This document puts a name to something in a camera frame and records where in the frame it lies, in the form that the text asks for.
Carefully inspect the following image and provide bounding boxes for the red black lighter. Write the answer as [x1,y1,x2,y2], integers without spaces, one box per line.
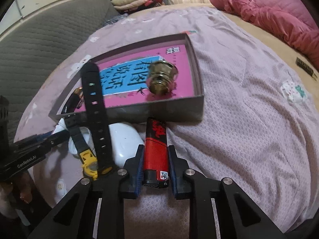
[142,117,169,188]

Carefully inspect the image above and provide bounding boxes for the black yellow wristwatch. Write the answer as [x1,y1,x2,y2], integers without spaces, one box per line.
[64,61,115,180]

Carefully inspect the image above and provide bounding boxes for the person's left hand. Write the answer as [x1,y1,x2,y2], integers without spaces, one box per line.
[1,171,32,219]

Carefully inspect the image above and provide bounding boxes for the white earbuds case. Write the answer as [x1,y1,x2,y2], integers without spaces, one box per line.
[109,122,144,168]

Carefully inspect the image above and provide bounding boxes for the small white pill bottle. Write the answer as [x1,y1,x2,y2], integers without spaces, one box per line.
[52,118,96,158]

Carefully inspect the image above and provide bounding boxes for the pink blue book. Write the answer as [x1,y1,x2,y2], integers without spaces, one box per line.
[73,44,196,113]

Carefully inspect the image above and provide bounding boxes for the grey quilted headboard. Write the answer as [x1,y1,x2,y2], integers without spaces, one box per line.
[1,0,118,142]

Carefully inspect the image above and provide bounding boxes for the dark cardboard box tray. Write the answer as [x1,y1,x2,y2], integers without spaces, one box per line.
[49,32,205,123]

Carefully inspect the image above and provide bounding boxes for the purple patterned bed sheet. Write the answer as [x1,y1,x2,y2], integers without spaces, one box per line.
[15,7,318,232]

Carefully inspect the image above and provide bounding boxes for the gold metal bottle cap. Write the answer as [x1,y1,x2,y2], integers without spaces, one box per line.
[146,61,178,96]

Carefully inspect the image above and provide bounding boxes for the small black rectangular object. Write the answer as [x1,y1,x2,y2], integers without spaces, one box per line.
[295,57,317,80]

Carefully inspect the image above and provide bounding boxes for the folded clothes pile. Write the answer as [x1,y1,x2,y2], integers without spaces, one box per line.
[111,0,172,15]

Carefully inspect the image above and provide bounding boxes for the pink quilted duvet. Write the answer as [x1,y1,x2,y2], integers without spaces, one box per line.
[210,0,318,69]

